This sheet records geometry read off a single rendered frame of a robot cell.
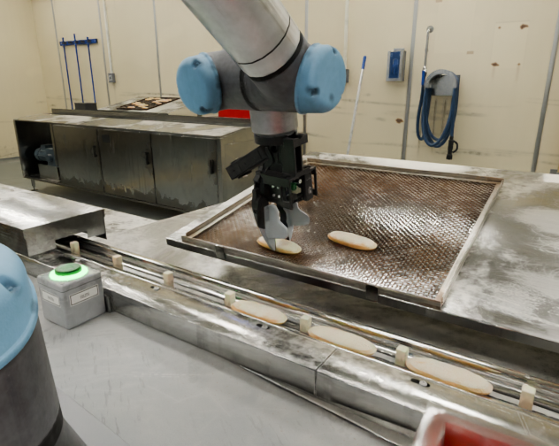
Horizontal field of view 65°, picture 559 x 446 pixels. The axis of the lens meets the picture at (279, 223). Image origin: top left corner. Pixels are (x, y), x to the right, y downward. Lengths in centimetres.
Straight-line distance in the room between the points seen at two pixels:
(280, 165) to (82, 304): 38
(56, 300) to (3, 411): 43
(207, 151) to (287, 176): 278
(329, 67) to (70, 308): 52
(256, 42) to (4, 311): 32
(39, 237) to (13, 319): 67
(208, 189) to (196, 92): 296
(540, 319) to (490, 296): 7
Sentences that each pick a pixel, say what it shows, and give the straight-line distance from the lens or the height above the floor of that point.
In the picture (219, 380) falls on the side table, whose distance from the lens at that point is 61.
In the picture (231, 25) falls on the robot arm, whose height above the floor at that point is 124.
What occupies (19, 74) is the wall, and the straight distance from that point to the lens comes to 833.
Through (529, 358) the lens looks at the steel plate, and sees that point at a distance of 73.
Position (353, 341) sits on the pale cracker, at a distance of 61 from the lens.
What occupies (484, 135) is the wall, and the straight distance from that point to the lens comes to 426.
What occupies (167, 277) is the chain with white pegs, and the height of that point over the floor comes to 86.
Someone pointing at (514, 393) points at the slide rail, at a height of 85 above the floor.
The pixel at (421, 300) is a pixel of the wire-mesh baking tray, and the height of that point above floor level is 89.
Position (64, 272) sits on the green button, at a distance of 77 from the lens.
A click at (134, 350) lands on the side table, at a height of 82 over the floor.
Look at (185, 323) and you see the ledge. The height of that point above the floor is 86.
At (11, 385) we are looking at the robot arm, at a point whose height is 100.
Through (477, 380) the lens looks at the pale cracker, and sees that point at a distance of 59.
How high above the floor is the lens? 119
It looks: 18 degrees down
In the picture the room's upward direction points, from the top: straight up
